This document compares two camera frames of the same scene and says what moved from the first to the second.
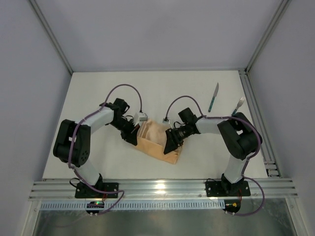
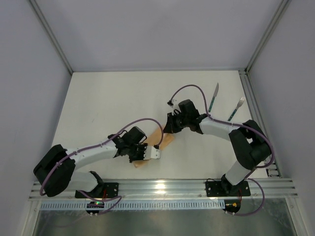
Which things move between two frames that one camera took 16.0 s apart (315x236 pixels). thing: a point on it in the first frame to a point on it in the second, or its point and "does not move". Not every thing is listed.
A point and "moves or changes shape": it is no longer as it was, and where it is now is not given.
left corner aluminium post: x=60 y=52 does not move
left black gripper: x=130 y=134 to x=137 y=152
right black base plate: x=220 y=189 does not move
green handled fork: x=239 y=104 does not move
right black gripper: x=173 y=137 to x=170 y=123
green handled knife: x=213 y=97 does not move
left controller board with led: x=94 y=204 does not move
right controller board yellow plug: x=232 y=206 does not move
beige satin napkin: x=151 y=139 moves or changes shape
